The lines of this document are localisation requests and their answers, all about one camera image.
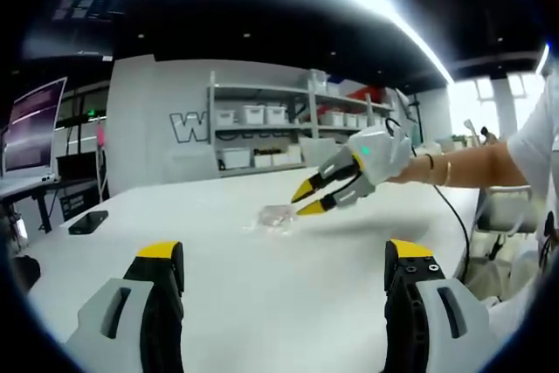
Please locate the rows of white storage boxes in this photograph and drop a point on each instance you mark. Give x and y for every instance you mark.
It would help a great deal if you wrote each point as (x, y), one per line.
(253, 114)

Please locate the red package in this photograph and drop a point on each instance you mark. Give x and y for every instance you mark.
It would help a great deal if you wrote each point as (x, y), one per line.
(364, 95)

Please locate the black wrist band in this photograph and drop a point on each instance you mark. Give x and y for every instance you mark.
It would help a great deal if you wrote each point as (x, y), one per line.
(431, 161)

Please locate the white side desk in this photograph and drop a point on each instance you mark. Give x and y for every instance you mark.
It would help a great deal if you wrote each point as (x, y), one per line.
(17, 187)

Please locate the person's white shirt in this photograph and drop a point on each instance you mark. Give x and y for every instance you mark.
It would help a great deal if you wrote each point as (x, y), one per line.
(537, 137)

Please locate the dark hanging screen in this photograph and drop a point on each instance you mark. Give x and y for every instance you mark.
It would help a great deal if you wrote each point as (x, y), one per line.
(87, 6)

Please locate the black display screen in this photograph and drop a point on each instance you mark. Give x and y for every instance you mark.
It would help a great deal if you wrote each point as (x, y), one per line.
(76, 167)

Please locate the small red wall fixture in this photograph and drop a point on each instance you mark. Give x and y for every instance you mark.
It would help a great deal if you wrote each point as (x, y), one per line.
(100, 135)

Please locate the gold bangle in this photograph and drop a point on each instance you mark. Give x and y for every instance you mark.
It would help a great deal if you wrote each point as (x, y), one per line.
(448, 172)

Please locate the grey shelf unit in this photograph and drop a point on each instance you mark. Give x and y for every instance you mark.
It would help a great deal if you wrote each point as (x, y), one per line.
(262, 89)

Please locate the long ceiling light strip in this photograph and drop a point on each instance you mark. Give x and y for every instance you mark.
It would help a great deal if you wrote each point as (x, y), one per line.
(415, 35)

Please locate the white wall lettering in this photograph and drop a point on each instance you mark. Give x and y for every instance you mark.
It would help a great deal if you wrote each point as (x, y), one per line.
(183, 128)

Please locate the white chair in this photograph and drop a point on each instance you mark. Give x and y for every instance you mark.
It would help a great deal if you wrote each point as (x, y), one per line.
(506, 211)

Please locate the monitor with purple screen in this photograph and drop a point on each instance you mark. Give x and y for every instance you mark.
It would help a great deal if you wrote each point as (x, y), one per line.
(32, 128)

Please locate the black printed board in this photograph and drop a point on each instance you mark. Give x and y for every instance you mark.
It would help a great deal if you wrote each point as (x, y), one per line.
(78, 207)

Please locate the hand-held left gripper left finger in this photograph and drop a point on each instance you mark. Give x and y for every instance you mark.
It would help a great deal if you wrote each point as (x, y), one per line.
(126, 325)

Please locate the black rounded device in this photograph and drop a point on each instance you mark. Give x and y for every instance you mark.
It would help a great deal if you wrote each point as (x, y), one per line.
(27, 272)

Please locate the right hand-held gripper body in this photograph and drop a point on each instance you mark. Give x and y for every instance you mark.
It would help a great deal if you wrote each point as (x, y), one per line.
(384, 154)

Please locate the clear resealable bag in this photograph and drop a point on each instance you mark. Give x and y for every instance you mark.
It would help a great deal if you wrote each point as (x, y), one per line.
(273, 218)

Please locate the ceiling light tube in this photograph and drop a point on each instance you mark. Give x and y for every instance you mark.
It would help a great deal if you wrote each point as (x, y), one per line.
(543, 58)

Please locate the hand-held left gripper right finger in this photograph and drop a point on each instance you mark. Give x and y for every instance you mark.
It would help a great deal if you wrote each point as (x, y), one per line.
(454, 329)

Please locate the black phone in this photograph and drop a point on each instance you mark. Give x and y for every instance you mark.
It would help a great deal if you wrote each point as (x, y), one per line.
(88, 222)

